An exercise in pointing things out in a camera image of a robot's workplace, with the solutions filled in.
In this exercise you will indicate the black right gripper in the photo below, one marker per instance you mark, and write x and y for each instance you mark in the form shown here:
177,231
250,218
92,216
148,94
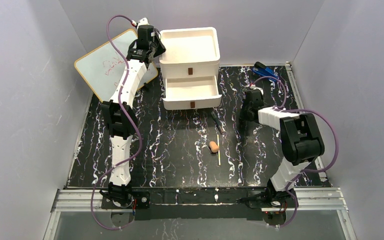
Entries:
249,110

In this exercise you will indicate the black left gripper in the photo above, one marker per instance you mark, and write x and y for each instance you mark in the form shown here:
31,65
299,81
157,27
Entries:
157,46

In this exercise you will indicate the dark double-ended makeup stick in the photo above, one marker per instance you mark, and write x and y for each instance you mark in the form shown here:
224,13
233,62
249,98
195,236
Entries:
217,122

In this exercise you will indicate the white plastic drawer organizer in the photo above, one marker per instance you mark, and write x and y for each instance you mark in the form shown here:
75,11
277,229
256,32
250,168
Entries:
190,53

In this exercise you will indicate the white organizer drawer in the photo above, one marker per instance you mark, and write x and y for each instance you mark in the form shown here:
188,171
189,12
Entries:
191,93

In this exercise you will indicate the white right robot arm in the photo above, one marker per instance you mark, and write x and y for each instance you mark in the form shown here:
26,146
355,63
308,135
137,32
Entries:
301,141

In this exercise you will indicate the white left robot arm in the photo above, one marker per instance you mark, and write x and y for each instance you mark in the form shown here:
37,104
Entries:
120,119

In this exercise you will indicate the beige makeup sponge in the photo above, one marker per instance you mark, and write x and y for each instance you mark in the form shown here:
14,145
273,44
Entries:
213,147

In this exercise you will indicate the blue black stapler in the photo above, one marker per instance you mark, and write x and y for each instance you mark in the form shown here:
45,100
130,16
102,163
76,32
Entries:
263,70

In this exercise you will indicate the yellow framed whiteboard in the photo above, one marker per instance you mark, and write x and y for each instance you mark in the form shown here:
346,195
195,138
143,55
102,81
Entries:
102,68

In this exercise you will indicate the thin wooden stick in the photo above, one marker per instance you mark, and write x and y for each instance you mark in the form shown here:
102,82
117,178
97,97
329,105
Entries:
218,150

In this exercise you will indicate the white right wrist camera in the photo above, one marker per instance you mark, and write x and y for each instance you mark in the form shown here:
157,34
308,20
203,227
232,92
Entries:
253,87

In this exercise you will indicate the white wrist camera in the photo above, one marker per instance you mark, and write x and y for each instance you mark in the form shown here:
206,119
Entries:
142,22
253,87

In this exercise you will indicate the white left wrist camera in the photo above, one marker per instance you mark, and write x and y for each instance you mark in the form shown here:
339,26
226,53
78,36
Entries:
142,22

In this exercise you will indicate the aluminium frame rail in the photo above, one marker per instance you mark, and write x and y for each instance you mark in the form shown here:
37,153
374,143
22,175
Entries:
309,198

